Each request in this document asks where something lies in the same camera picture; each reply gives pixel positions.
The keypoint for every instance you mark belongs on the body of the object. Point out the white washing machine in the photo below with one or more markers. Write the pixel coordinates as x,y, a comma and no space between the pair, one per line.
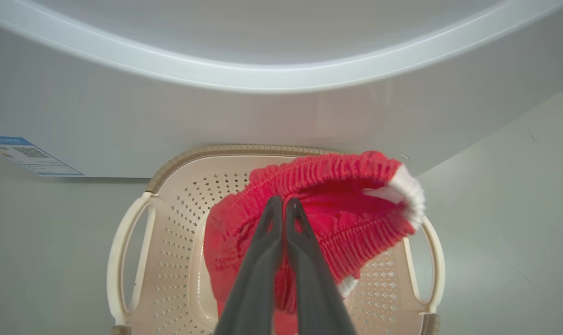
262,107

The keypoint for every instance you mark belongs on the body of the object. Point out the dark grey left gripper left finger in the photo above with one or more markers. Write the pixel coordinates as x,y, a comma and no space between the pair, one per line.
255,284

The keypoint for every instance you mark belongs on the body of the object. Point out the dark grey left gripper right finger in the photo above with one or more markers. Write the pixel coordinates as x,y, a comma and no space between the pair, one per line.
316,288

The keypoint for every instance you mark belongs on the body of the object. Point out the red garment with white stripes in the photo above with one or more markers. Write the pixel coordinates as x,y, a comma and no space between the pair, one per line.
337,186

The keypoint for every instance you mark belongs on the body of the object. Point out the beige perforated laundry basket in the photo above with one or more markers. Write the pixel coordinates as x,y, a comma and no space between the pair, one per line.
179,223

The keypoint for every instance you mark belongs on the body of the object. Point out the blue energy label sticker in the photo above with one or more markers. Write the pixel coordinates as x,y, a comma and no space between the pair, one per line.
25,156

